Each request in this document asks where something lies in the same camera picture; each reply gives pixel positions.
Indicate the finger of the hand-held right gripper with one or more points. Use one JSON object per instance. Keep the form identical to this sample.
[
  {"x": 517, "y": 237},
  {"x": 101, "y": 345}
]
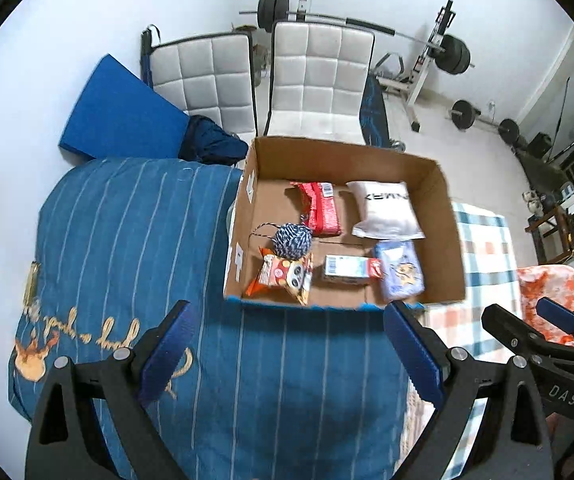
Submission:
[
  {"x": 562, "y": 316},
  {"x": 512, "y": 332}
]

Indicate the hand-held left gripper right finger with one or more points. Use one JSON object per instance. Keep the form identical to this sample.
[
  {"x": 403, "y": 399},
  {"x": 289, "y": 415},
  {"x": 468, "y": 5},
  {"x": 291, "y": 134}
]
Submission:
[{"x": 417, "y": 355}]

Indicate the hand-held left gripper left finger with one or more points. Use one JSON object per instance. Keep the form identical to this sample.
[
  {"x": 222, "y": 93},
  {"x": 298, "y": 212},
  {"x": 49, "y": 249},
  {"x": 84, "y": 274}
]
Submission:
[{"x": 164, "y": 355}]

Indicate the light blue tissue pack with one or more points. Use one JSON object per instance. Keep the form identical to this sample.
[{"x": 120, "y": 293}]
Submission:
[{"x": 401, "y": 270}]

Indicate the small milk carton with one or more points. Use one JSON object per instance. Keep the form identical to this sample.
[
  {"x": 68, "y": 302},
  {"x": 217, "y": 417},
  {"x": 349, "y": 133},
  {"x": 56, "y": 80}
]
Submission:
[{"x": 347, "y": 269}]

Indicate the orange snack packet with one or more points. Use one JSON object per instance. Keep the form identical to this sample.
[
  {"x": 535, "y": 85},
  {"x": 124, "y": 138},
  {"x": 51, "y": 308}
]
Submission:
[{"x": 282, "y": 277}]

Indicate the white soft packet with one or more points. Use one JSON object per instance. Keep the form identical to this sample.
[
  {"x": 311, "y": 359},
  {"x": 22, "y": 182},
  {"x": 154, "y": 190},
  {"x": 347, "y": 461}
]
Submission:
[{"x": 387, "y": 210}]

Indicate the blue and white yarn ball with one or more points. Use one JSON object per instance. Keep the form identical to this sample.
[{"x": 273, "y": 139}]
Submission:
[{"x": 292, "y": 241}]

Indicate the red snack packet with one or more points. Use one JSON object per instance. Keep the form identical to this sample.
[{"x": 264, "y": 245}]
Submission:
[{"x": 319, "y": 207}]

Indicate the cardboard box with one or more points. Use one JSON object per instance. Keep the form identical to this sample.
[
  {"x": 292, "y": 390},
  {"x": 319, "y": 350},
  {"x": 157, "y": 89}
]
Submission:
[{"x": 267, "y": 170}]

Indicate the orange and white towel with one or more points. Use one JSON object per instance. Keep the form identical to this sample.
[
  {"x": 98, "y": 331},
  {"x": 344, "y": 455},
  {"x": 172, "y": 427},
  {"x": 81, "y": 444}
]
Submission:
[{"x": 552, "y": 285}]

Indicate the wooden chair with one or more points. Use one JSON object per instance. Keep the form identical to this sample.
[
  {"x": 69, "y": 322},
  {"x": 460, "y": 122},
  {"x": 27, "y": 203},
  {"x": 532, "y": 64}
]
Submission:
[{"x": 567, "y": 230}]

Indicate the plaid bed sheet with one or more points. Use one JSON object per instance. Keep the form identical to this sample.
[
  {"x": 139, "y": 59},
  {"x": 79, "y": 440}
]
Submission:
[{"x": 482, "y": 245}]

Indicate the white shoe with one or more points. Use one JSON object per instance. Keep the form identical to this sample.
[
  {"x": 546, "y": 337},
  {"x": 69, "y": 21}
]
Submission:
[
  {"x": 530, "y": 195},
  {"x": 535, "y": 205}
]

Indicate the blue striped blanket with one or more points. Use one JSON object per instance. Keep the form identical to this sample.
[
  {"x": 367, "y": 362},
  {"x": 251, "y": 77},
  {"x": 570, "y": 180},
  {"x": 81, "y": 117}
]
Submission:
[{"x": 117, "y": 240}]

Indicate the black exercise machine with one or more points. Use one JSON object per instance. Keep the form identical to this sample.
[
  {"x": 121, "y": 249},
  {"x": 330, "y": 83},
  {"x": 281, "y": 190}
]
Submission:
[{"x": 542, "y": 170}]

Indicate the black speaker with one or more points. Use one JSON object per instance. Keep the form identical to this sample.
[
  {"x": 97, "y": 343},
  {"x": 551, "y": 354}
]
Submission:
[{"x": 541, "y": 145}]

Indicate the chrome dumbbell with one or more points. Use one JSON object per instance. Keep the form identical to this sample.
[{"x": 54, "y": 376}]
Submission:
[{"x": 398, "y": 146}]

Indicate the dark blue cloth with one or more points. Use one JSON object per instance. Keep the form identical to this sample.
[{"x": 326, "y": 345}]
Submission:
[{"x": 212, "y": 142}]

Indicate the short barbell with black plates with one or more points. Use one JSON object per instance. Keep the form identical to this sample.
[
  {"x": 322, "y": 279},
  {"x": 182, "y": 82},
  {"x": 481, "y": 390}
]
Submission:
[{"x": 463, "y": 114}]

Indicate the blue foam mat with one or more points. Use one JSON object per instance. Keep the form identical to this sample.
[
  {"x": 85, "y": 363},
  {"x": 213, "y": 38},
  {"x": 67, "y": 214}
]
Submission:
[{"x": 117, "y": 115}]

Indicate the white barbell rack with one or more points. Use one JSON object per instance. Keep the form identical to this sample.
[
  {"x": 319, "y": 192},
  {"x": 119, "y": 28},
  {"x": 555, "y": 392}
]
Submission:
[{"x": 424, "y": 75}]

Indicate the white padded chair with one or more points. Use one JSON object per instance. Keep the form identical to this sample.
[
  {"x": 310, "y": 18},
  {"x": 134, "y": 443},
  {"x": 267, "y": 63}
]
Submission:
[
  {"x": 319, "y": 80},
  {"x": 202, "y": 80}
]

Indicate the long barbell with black plates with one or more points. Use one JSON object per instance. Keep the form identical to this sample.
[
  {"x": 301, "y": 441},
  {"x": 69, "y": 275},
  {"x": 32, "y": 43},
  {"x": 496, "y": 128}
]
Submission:
[{"x": 454, "y": 55}]

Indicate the grey exercise frame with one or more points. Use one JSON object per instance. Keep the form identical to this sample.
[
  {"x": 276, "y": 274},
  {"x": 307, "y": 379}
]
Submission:
[{"x": 389, "y": 67}]

